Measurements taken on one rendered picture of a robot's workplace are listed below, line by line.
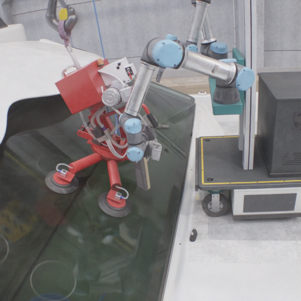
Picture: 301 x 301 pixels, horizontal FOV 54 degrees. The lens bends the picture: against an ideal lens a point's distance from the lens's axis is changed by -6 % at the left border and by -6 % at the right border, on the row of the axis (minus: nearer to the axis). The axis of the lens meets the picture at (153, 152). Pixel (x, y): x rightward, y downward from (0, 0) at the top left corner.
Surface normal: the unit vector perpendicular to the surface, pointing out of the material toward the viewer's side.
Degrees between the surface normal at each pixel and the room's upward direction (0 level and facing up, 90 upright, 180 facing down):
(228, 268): 3
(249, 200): 90
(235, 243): 0
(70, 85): 90
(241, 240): 0
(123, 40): 90
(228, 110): 90
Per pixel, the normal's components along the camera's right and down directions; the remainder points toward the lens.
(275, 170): -0.12, 0.48
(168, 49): 0.18, 0.40
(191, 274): -0.13, -0.80
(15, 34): 0.98, 0.00
